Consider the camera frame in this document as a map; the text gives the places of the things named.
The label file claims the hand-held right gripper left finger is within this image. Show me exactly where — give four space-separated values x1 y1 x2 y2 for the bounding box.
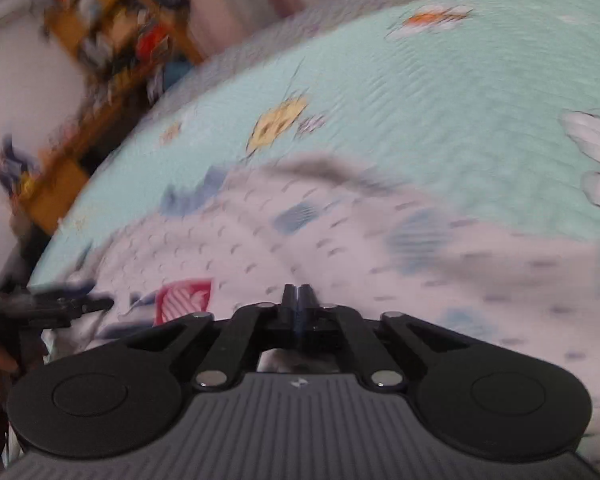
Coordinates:
125 284 299 393

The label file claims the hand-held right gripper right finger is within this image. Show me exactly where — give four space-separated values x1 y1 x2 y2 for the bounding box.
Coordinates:
297 284 474 392

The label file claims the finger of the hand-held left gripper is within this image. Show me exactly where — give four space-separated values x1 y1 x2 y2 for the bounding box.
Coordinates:
29 284 116 322

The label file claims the white printed sweatshirt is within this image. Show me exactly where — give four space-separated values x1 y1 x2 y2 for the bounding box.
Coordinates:
44 156 600 462

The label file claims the wooden desk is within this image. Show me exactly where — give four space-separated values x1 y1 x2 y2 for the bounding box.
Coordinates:
17 79 152 234

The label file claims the bee print quilted bedspread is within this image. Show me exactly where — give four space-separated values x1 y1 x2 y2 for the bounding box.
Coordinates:
27 0 600 466

